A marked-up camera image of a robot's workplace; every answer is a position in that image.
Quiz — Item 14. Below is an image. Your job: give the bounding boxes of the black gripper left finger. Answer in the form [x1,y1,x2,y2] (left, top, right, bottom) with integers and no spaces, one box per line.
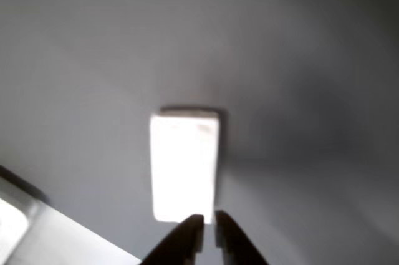
[142,214,206,265]

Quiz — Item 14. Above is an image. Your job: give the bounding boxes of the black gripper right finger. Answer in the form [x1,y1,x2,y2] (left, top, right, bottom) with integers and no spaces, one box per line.
[214,211,269,265]

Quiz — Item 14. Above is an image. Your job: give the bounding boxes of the white rectangular block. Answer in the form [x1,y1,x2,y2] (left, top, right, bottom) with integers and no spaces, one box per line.
[149,107,221,225]

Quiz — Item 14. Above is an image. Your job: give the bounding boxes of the white rounded device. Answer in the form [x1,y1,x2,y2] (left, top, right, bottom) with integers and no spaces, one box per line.
[0,180,41,265]

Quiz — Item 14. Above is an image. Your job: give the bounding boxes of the grey table mat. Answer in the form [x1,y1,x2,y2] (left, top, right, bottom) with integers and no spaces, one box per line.
[0,0,399,265]

